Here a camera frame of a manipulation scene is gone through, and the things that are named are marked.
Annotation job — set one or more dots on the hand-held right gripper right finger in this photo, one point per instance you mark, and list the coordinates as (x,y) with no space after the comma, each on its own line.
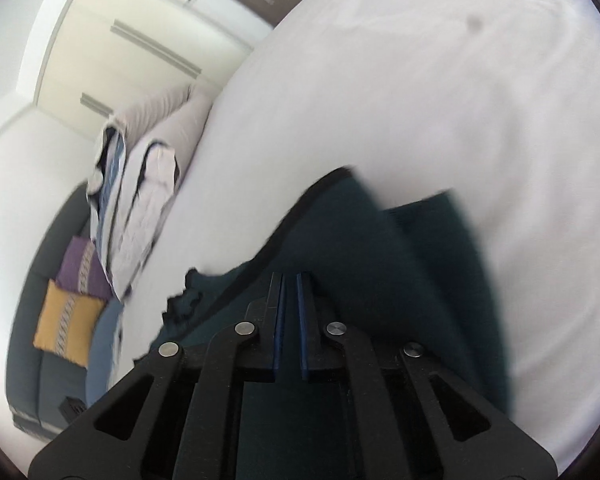
(304,320)

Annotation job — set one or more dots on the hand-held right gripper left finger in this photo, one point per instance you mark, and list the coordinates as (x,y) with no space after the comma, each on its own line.
(279,320)

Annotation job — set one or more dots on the dark green sweater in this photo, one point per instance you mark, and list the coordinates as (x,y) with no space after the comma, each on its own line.
(360,260)

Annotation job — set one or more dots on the large blue pillow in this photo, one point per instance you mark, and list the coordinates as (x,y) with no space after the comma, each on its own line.
(102,350)

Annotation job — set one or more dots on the purple patterned cushion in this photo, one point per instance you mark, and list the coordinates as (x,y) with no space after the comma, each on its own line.
(82,267)

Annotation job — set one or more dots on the yellow patterned cushion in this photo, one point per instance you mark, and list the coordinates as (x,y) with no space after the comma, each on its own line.
(67,322)

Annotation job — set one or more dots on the bed with grey sheet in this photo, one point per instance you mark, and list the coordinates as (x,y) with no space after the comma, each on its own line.
(405,110)

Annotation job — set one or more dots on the white wardrobe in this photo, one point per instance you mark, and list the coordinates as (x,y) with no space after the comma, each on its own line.
(145,35)

